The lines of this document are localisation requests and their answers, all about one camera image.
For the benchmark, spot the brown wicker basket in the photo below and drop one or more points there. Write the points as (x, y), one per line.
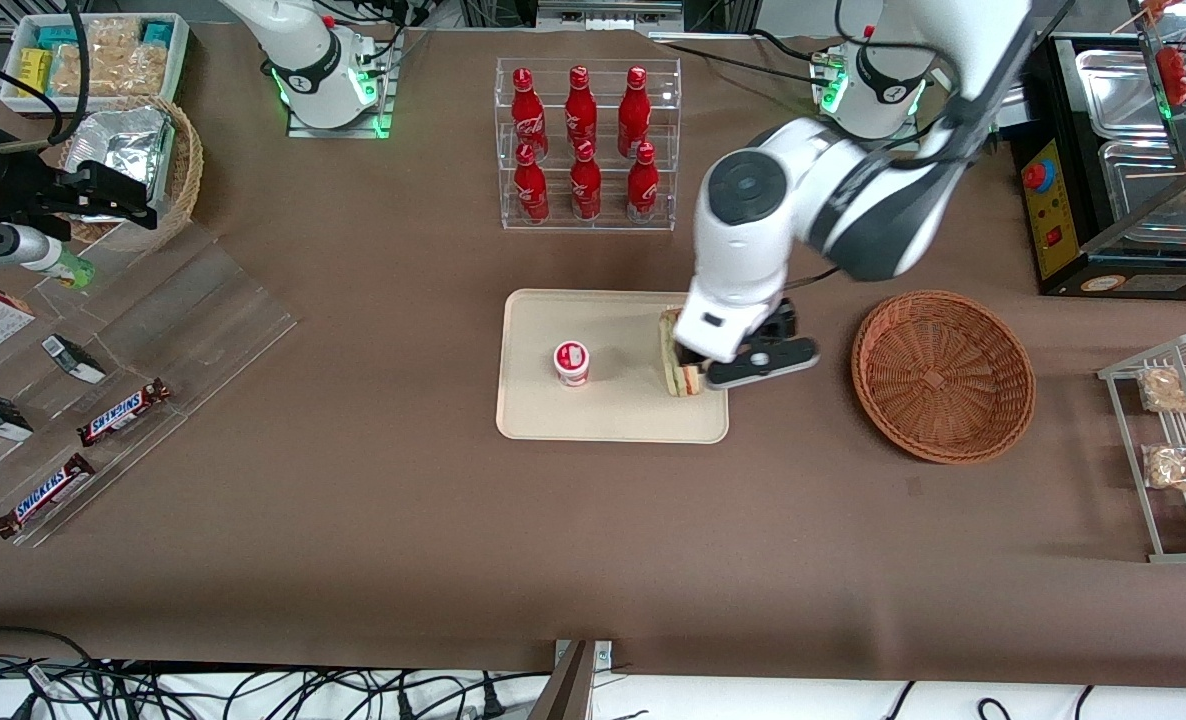
(943, 380)

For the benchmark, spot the grey tube green tip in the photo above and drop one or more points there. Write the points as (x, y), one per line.
(13, 247)

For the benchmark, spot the tan wicker basket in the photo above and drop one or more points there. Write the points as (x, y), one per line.
(188, 170)

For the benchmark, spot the clear acrylic tiered stand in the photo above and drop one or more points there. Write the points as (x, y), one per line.
(203, 310)

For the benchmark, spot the clear acrylic bottle rack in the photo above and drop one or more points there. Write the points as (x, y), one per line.
(673, 210)

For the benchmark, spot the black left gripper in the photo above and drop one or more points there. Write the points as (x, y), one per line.
(782, 322)

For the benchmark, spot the red and white cup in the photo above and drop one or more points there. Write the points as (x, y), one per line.
(572, 362)

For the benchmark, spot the cream plastic tray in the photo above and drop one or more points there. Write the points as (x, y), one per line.
(613, 410)

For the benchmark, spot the rice crisp snack bags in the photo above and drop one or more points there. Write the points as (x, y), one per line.
(113, 60)

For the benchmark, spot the sandwich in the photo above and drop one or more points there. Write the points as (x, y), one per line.
(673, 350)

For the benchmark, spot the yellow snack box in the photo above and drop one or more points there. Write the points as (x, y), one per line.
(35, 72)

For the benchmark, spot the white plastic snack bin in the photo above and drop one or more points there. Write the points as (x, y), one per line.
(178, 60)

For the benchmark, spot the red cola bottle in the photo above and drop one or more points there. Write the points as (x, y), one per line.
(530, 185)
(525, 105)
(635, 105)
(580, 105)
(642, 185)
(585, 185)

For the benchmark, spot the teal snack box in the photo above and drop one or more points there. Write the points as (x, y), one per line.
(158, 33)
(55, 37)

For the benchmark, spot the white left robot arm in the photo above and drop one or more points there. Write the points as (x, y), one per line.
(743, 260)

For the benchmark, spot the silver foil bag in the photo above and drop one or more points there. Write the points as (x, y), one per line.
(123, 140)

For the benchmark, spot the steel warmer tray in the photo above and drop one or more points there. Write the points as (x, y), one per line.
(1118, 90)
(1143, 190)

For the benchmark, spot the red sausage on skewer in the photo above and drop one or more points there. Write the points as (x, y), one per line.
(1171, 68)

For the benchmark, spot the brown snickers bar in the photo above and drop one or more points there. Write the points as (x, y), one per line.
(45, 496)
(125, 412)

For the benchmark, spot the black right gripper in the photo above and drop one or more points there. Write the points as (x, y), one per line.
(15, 187)

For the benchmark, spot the metal table bracket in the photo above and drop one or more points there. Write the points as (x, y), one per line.
(573, 685)

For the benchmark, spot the black food warmer cabinet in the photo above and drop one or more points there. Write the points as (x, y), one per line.
(1053, 230)

